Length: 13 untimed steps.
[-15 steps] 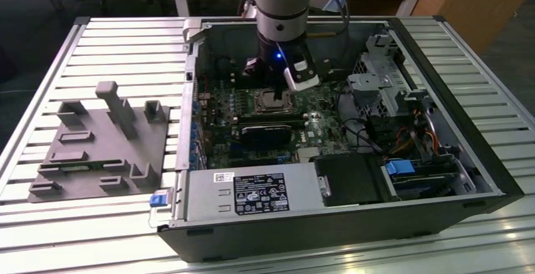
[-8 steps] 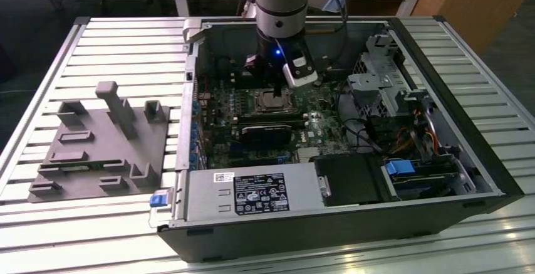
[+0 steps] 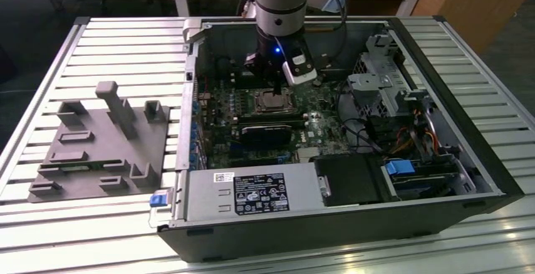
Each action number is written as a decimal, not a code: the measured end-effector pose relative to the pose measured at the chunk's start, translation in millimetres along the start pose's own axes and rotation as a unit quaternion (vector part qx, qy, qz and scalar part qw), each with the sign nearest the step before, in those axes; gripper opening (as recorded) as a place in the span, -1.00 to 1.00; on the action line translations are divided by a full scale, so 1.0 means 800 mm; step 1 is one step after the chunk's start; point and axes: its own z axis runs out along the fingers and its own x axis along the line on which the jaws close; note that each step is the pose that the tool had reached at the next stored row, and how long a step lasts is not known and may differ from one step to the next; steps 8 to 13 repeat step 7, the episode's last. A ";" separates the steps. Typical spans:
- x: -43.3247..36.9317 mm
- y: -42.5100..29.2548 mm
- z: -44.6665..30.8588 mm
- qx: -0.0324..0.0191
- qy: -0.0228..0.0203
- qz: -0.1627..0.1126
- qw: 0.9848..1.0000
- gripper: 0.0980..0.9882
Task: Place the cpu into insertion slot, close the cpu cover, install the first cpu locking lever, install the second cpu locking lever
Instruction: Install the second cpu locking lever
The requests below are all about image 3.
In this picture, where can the silver power supply unit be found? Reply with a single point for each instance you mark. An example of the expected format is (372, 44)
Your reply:
(200, 192)

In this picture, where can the metal drive cage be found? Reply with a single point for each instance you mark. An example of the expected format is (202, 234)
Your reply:
(376, 82)

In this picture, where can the CPU socket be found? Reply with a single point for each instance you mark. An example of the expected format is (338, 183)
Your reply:
(274, 113)

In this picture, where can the wooden cabinet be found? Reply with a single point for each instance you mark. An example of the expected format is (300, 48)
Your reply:
(492, 4)

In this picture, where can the black plastic shroud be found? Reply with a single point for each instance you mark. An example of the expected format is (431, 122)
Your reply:
(351, 180)

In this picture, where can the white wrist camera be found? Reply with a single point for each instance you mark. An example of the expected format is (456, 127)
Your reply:
(303, 73)

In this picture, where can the black RAM slot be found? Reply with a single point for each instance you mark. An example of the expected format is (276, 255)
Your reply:
(271, 123)
(271, 117)
(251, 85)

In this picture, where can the grey parts rack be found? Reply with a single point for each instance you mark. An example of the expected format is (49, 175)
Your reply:
(104, 148)

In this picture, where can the black graphics card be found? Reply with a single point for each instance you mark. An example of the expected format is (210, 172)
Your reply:
(267, 134)

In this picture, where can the blue disk carrier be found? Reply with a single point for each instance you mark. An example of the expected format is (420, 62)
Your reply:
(399, 167)

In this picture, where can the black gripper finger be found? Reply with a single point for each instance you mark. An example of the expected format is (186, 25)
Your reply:
(282, 86)
(267, 70)

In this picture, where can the silver CPU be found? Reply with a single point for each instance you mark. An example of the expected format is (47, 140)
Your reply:
(270, 101)

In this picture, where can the green motherboard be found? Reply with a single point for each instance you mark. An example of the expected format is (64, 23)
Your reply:
(326, 129)

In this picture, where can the black PC case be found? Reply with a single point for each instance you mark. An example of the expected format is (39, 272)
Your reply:
(292, 242)

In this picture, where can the blue case latch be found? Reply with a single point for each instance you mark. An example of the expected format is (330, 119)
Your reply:
(157, 199)

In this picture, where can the silver chipset heatsink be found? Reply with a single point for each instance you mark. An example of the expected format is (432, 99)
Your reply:
(304, 155)

